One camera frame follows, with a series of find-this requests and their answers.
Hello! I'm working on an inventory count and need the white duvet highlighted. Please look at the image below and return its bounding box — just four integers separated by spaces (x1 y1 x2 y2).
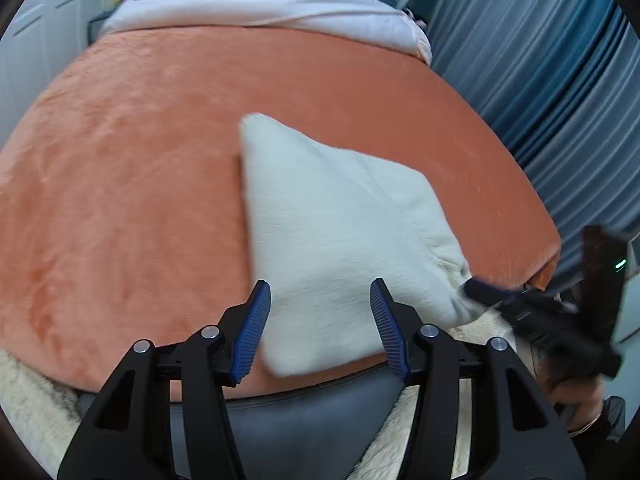
97 0 433 63

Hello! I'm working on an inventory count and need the cream knit cardigan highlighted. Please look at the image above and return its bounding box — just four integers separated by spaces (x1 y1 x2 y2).
239 112 481 377

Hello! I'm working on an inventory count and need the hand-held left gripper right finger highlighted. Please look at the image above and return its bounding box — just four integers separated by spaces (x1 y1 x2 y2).
369 277 587 480

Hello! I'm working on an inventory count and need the blue-grey curtain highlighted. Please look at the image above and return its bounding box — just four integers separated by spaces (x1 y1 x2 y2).
427 0 640 291

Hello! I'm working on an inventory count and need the white wardrobe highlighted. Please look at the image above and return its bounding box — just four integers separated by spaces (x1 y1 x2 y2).
0 0 118 146

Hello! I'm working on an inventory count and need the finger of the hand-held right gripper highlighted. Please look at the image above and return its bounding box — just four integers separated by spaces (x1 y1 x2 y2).
462 279 526 311

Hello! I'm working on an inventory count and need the thin gold bracelet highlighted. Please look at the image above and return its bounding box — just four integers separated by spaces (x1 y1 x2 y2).
567 409 606 436

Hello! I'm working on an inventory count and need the grey leather bed footboard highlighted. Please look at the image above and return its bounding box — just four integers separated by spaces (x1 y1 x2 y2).
75 375 406 480

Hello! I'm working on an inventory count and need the orange plush blanket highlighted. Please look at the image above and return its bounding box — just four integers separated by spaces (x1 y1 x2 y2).
0 25 561 403

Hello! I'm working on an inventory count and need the person's right hand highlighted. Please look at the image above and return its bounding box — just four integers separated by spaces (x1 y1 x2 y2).
537 350 606 433

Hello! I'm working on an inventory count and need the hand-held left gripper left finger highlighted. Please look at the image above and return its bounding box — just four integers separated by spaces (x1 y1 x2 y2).
57 280 273 480

